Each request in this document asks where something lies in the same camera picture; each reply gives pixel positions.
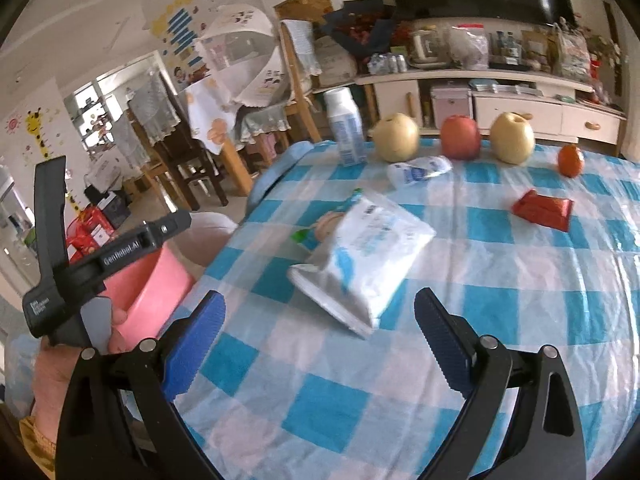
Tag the large yellow pear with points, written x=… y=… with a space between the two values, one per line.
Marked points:
x=511 y=138

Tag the small brown pear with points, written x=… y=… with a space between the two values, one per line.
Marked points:
x=396 y=138

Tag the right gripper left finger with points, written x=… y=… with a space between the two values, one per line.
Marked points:
x=119 y=419

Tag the red apple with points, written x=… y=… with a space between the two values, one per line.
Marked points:
x=460 y=138

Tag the person left hand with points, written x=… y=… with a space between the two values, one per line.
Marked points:
x=54 y=366

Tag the small red snack packet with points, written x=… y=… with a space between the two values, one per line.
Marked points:
x=543 y=210

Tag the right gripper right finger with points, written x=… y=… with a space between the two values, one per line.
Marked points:
x=544 y=437

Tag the blue white checkered tablecloth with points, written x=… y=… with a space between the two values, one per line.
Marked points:
x=482 y=324

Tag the white electric kettle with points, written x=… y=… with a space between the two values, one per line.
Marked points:
x=429 y=51

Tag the pink trash bin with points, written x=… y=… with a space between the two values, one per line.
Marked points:
x=146 y=293

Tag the white blue wipes pack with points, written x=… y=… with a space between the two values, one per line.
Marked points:
x=356 y=270

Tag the orange tangerine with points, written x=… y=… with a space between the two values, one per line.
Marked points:
x=570 y=161

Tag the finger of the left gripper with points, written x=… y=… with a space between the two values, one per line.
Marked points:
x=165 y=227

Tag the wooden dining chair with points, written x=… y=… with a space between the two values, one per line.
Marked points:
x=300 y=101

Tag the white tv cabinet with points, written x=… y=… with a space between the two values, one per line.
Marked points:
x=557 y=108

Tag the mesh food cover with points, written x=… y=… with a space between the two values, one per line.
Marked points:
x=242 y=52

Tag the clear plastic bag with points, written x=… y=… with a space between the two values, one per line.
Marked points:
x=469 y=46

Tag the white plastic milk bottle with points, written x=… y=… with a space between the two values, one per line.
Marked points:
x=346 y=125

